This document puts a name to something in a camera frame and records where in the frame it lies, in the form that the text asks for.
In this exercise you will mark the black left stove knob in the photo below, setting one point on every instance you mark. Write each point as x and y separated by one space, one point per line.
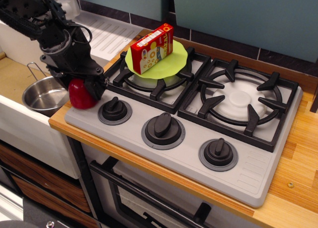
114 112

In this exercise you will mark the black burner grate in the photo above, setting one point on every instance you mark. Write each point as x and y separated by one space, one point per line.
245 104
166 94

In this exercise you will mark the white toy sink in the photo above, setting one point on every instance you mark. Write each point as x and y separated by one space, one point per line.
20 66

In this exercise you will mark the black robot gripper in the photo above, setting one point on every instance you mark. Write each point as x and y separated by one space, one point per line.
71 60

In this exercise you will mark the toy oven door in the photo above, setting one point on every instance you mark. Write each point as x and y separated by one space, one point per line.
139 199

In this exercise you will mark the stainless steel pot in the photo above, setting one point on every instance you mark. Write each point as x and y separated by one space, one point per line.
45 96

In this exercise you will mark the black middle stove knob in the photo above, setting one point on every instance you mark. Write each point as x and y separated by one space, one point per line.
163 132

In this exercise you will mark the grey toy stove top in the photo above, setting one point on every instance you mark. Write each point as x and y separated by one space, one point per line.
247 182

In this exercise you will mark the black right burner grate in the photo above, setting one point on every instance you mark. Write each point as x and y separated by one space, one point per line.
245 104

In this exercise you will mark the black oven door handle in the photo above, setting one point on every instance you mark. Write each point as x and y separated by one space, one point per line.
193 222

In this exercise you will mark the lime green plastic plate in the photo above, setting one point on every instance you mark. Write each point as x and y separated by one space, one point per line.
169 66

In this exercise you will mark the red cereal box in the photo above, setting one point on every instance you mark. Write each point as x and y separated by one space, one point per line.
152 48

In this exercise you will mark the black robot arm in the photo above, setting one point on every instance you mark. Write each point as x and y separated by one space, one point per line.
42 20

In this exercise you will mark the grey toy faucet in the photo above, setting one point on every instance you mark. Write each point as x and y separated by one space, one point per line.
71 7

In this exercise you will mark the black stove knob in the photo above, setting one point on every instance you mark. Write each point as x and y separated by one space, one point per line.
163 132
114 112
218 155

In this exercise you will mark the wooden drawer fronts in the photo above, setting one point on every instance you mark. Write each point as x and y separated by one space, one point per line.
46 186

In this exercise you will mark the black right stove knob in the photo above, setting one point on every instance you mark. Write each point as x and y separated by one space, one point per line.
218 155

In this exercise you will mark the black left burner grate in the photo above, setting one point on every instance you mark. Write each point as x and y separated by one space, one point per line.
166 94

